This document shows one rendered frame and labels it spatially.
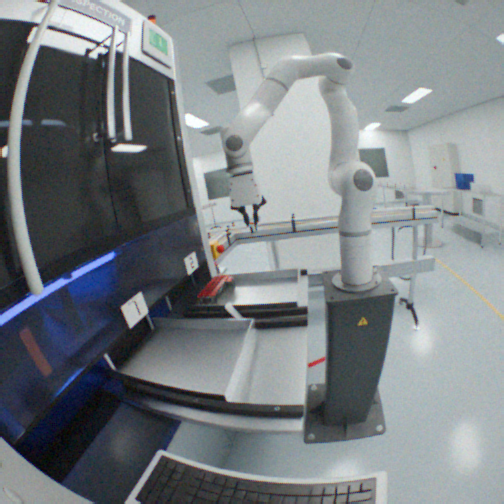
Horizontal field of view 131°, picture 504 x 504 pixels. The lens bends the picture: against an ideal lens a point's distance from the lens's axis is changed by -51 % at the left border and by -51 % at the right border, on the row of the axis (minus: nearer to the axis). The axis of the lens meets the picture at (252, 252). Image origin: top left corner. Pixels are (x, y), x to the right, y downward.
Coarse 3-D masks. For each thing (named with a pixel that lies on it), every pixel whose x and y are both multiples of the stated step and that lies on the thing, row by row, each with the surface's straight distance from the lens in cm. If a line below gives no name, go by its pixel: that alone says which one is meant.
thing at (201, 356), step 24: (168, 336) 71; (192, 336) 67; (216, 336) 64; (240, 336) 62; (144, 360) 65; (168, 360) 62; (192, 360) 59; (216, 360) 56; (240, 360) 51; (144, 384) 56; (168, 384) 50; (192, 384) 52; (216, 384) 51
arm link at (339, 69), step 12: (288, 60) 83; (300, 60) 84; (312, 60) 83; (324, 60) 80; (336, 60) 79; (348, 60) 80; (276, 72) 80; (288, 72) 81; (300, 72) 83; (312, 72) 81; (324, 72) 79; (336, 72) 78; (348, 72) 79; (288, 84) 80
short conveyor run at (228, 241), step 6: (216, 234) 161; (222, 234) 156; (228, 234) 154; (234, 234) 169; (210, 240) 150; (222, 240) 157; (228, 240) 154; (234, 240) 168; (228, 246) 155; (234, 246) 166; (228, 252) 153; (222, 258) 142
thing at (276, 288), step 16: (256, 272) 92; (272, 272) 91; (288, 272) 91; (240, 288) 89; (256, 288) 86; (272, 288) 84; (288, 288) 82; (224, 304) 72; (240, 304) 70; (256, 304) 69; (272, 304) 68; (288, 304) 67
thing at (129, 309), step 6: (138, 294) 61; (132, 300) 59; (138, 300) 61; (126, 306) 58; (132, 306) 59; (138, 306) 61; (144, 306) 63; (126, 312) 58; (132, 312) 59; (144, 312) 63; (126, 318) 58; (132, 318) 59; (138, 318) 61; (132, 324) 59
